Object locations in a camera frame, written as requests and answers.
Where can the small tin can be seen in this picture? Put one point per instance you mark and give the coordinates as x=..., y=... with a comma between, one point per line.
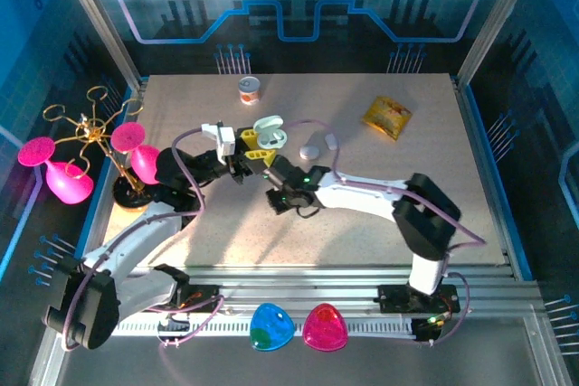
x=249, y=94

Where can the yellow snack packet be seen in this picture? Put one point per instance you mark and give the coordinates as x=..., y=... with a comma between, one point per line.
x=386, y=115

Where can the blue triangular button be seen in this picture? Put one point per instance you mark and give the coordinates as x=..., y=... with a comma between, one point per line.
x=271, y=327

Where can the white oblong earbud charging case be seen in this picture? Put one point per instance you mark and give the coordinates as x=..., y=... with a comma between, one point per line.
x=331, y=141

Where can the pink triangular button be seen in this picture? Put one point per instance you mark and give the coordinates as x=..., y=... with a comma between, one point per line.
x=325, y=327

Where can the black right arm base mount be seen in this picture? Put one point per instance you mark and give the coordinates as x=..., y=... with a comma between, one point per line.
x=393, y=298

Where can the white round earbud charging case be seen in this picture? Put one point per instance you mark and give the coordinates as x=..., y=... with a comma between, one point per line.
x=309, y=152

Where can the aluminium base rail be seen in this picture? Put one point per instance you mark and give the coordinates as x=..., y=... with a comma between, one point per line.
x=294, y=282

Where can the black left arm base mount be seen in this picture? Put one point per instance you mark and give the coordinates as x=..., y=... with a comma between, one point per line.
x=203, y=292

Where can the pink plastic goblet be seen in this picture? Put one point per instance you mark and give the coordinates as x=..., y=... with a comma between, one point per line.
x=142, y=164
x=68, y=185

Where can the aluminium frame post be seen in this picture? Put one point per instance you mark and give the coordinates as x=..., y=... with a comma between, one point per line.
x=494, y=20
x=100, y=20

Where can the mint white earbud charging case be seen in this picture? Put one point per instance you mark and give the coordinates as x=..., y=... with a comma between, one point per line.
x=269, y=124

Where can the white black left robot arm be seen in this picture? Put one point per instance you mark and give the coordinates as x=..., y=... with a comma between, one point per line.
x=131, y=234

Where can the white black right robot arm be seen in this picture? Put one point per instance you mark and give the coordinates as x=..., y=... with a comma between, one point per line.
x=362, y=194

